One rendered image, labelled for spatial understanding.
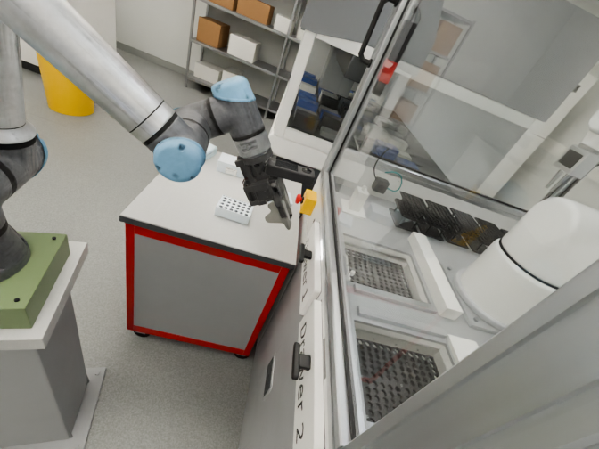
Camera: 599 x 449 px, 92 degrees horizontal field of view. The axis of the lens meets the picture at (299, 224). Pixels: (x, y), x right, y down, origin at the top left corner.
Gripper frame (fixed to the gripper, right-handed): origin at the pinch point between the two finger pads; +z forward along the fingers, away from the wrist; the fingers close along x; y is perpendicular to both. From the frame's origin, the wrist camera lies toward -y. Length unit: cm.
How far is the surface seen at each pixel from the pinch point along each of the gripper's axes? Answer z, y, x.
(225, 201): 5.2, 29.2, -28.9
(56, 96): -44, 209, -193
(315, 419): 11.5, -3.7, 42.2
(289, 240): 23.1, 9.1, -21.0
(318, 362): 11.8, -4.2, 32.4
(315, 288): 11.6, -3.8, 14.0
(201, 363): 75, 68, -7
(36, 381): 13, 70, 29
